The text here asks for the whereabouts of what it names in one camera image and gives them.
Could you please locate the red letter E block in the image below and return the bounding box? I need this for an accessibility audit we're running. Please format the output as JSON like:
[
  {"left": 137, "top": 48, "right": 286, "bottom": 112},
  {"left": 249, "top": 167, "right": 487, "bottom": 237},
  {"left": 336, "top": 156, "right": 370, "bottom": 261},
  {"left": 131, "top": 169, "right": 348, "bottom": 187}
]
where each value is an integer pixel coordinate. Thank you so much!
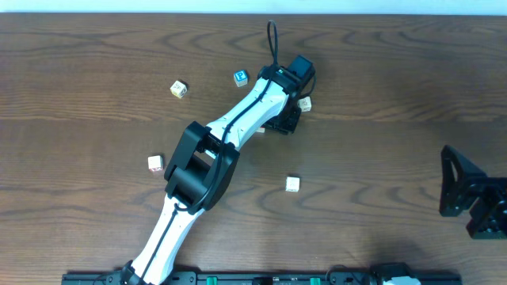
[{"left": 147, "top": 155, "right": 164, "bottom": 173}]

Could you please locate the blue letter P block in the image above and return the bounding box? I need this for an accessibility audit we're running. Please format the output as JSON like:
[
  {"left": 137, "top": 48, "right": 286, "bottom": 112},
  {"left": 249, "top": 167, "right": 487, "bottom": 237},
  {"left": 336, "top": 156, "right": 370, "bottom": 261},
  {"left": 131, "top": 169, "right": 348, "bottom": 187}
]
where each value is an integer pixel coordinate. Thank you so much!
[{"left": 233, "top": 70, "right": 248, "bottom": 87}]

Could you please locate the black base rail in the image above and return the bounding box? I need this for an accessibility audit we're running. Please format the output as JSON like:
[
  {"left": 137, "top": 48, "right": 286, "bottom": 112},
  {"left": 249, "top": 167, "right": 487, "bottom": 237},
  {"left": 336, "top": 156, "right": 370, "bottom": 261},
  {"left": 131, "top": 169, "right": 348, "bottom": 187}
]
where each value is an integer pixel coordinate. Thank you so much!
[{"left": 61, "top": 272, "right": 463, "bottom": 285}]

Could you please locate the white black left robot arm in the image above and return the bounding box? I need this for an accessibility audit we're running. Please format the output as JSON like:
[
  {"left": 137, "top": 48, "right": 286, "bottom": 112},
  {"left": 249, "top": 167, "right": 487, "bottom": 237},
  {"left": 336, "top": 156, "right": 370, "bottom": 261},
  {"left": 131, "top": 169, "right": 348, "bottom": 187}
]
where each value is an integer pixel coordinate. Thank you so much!
[{"left": 120, "top": 63, "right": 316, "bottom": 284}]

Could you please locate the plain white wooden block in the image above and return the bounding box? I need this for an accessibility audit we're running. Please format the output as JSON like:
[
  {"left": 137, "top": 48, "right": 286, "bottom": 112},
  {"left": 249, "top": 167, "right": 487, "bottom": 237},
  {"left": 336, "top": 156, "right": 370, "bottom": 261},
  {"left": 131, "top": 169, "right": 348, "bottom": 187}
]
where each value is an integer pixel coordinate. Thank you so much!
[{"left": 285, "top": 177, "right": 300, "bottom": 192}]

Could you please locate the plain wooden picture block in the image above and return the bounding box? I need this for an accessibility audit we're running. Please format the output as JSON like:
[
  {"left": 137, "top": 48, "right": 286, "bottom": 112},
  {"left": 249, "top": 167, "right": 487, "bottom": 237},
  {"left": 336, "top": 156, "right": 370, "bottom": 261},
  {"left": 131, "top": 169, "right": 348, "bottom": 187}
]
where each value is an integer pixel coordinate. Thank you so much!
[{"left": 298, "top": 97, "right": 312, "bottom": 112}]

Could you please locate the yellow edged wooden block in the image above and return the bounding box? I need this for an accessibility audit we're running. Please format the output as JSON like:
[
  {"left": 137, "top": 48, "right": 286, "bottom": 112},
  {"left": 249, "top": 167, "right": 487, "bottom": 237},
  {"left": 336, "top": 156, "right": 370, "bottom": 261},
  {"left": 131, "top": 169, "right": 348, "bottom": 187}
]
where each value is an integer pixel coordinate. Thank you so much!
[{"left": 170, "top": 81, "right": 188, "bottom": 98}]

